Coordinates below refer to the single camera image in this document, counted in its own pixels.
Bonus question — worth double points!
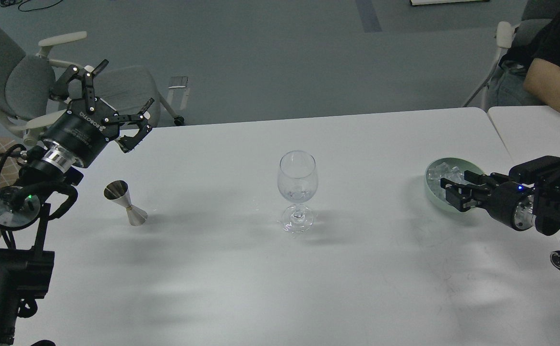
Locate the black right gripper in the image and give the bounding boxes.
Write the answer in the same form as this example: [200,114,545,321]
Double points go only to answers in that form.
[439,172,536,230]

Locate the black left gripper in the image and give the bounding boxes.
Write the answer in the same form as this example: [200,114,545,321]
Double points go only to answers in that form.
[40,59,155,168]

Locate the steel cocktail jigger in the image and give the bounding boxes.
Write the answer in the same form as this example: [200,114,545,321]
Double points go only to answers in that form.
[103,180,148,226]

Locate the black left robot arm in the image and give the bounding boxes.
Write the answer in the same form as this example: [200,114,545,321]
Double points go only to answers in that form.
[0,60,154,346]

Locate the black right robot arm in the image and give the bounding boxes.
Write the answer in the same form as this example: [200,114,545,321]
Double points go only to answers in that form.
[440,156,560,271]

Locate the pile of ice cubes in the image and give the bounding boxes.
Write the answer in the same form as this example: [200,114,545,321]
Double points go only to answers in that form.
[426,161,465,201]

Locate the clear wine glass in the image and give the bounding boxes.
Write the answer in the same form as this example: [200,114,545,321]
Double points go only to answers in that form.
[277,150,319,234]

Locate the green bowl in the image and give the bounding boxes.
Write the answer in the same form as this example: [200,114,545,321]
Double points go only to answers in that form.
[424,157,484,214]

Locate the grey office chair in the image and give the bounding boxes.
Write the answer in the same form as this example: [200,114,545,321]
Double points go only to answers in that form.
[0,27,185,145]

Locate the seated person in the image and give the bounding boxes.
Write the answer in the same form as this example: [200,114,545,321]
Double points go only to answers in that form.
[487,11,560,113]

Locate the white office chair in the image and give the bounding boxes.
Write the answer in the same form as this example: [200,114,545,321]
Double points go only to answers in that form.
[462,0,560,111]

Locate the black floor cables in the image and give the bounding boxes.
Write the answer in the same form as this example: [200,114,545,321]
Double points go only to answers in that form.
[0,0,64,14]

